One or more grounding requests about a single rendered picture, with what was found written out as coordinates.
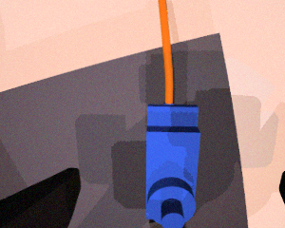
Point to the blue micro servo with orange cable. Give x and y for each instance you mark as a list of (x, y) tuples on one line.
[(172, 149)]

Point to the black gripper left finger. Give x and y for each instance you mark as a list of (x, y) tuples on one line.
[(46, 204)]

